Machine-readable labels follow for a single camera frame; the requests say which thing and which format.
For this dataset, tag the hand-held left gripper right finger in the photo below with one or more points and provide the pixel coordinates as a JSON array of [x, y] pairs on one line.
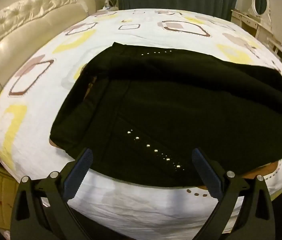
[[204, 170]]

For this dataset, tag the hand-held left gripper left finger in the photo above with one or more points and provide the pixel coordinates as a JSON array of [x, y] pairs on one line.
[[81, 167]]

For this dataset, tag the black pants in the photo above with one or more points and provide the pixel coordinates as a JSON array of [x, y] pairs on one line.
[[168, 100]]

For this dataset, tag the patterned white bed sheet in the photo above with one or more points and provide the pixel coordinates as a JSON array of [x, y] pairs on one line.
[[136, 205]]

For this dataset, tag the cream tufted headboard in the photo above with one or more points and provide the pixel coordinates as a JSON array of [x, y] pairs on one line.
[[31, 25]]

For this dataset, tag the white dressing table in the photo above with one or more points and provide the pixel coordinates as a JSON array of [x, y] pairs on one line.
[[245, 20]]

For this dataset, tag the small white desk fan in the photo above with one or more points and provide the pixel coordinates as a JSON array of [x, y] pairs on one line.
[[111, 0]]

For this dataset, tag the oval white vanity mirror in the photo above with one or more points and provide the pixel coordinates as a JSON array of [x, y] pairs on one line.
[[260, 1]]

